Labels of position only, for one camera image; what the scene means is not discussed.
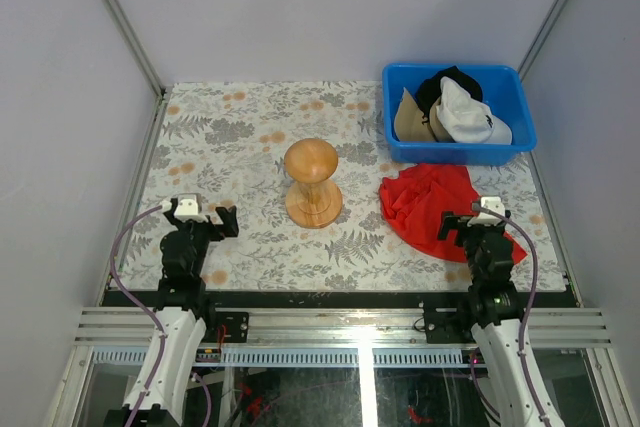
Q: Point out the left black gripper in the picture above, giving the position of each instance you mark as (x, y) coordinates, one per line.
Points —
(229, 218)

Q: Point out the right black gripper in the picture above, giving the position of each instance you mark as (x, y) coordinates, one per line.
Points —
(454, 222)

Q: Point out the white baseball cap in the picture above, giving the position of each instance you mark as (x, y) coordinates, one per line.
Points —
(467, 120)

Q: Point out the tan baseball cap with logo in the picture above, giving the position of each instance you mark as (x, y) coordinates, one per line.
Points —
(439, 131)

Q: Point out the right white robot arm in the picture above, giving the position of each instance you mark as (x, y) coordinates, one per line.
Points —
(496, 319)

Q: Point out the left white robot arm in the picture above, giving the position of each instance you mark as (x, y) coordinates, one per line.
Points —
(182, 315)

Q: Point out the red cloth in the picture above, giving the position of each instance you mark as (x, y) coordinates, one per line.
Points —
(414, 201)

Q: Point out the floral table mat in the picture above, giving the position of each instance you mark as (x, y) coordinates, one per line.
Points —
(227, 142)

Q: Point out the wooden hat stand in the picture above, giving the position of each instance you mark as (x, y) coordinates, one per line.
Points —
(314, 200)

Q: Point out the black cap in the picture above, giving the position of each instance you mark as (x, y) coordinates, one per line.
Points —
(430, 89)

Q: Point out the blue plastic bin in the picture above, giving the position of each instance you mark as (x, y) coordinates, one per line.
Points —
(502, 91)

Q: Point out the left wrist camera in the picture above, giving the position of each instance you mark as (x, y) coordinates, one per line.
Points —
(187, 207)

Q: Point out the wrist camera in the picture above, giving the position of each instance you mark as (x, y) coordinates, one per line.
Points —
(187, 207)
(487, 208)

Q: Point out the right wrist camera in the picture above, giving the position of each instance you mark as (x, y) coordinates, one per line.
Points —
(487, 208)

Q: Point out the aluminium front rail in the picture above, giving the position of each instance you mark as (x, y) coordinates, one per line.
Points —
(563, 328)

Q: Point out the left aluminium corner post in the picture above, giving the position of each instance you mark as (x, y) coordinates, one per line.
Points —
(134, 46)

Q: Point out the aluminium corner post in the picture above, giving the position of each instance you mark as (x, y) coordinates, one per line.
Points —
(134, 46)
(543, 33)

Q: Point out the right aluminium corner post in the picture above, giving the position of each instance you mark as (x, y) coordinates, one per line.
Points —
(543, 33)

